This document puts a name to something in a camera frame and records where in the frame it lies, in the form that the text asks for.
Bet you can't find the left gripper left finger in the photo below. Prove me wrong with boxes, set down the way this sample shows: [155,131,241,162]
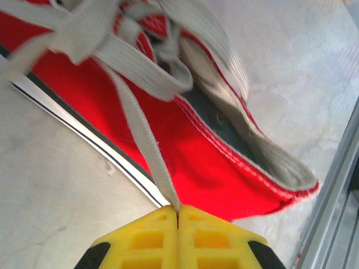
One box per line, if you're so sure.
[74,204,179,269]

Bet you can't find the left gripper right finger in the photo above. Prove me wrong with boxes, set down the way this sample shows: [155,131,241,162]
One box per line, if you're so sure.
[177,205,287,269]

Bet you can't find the red canvas sneaker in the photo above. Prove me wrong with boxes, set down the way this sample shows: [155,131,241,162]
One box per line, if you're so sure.
[0,0,320,222]

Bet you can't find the white shoelace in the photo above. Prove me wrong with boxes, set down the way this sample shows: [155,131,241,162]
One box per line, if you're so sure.
[0,0,250,211]

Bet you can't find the long aluminium base rail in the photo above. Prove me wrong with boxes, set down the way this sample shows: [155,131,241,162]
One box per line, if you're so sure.
[291,95,359,269]

